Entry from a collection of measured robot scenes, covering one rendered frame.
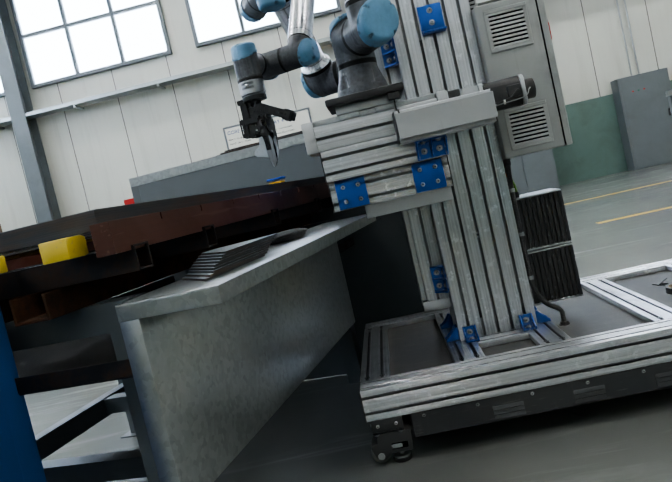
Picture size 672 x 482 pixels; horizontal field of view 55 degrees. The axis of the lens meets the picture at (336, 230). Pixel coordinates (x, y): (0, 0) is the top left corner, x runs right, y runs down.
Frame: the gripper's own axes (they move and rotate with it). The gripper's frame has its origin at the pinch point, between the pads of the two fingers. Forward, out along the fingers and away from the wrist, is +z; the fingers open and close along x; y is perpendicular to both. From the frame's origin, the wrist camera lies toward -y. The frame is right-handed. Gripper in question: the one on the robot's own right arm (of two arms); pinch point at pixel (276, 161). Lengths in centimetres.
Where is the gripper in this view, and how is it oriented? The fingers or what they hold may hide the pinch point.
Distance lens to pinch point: 191.4
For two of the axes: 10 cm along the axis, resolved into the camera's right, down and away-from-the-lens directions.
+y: -9.4, 2.0, 2.7
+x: -2.5, 1.2, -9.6
